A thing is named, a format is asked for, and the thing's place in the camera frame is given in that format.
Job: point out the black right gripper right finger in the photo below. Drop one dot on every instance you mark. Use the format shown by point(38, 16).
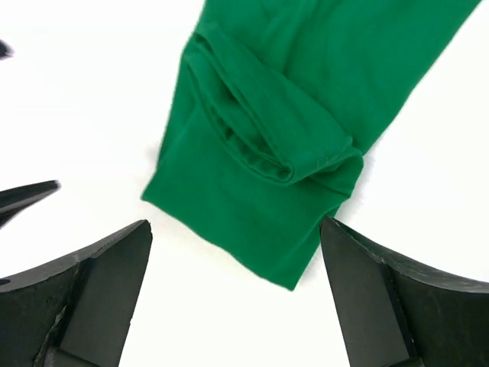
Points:
point(396, 311)

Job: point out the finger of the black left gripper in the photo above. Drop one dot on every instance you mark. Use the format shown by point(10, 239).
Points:
point(14, 200)
point(5, 51)

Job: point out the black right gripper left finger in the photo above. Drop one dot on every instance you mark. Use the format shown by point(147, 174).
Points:
point(76, 310)

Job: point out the green t shirt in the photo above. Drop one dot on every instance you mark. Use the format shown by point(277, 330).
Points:
point(275, 105)

